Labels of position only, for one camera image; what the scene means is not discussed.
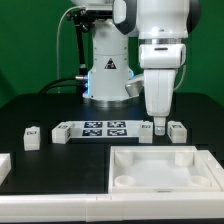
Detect grey cable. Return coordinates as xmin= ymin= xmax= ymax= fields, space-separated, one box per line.
xmin=55 ymin=5 xmax=84 ymax=94

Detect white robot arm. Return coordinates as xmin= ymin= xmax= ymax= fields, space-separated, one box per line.
xmin=71 ymin=0 xmax=201 ymax=135

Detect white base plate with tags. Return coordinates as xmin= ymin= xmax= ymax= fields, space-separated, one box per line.
xmin=71 ymin=120 xmax=142 ymax=138

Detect black camera on stand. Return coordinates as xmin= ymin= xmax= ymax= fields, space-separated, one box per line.
xmin=66 ymin=3 xmax=112 ymax=24

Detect white fence wall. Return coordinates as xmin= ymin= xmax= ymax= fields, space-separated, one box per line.
xmin=198 ymin=150 xmax=224 ymax=192
xmin=0 ymin=192 xmax=224 ymax=223
xmin=0 ymin=153 xmax=11 ymax=185

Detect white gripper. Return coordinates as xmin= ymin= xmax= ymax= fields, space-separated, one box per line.
xmin=139 ymin=44 xmax=186 ymax=136

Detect white left fence wall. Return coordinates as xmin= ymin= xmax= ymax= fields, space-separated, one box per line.
xmin=0 ymin=153 xmax=11 ymax=185

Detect white square table top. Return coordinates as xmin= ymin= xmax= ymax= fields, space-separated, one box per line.
xmin=108 ymin=146 xmax=223 ymax=193

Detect white front fence wall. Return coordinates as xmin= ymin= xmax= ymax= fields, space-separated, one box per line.
xmin=0 ymin=192 xmax=224 ymax=223

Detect white right fence wall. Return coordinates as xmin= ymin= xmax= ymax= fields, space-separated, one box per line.
xmin=198 ymin=150 xmax=224 ymax=192

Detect black camera stand pole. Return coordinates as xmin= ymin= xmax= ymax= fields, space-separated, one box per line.
xmin=76 ymin=25 xmax=87 ymax=82

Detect black cables at base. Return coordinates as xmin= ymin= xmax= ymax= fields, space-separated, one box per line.
xmin=38 ymin=75 xmax=88 ymax=95

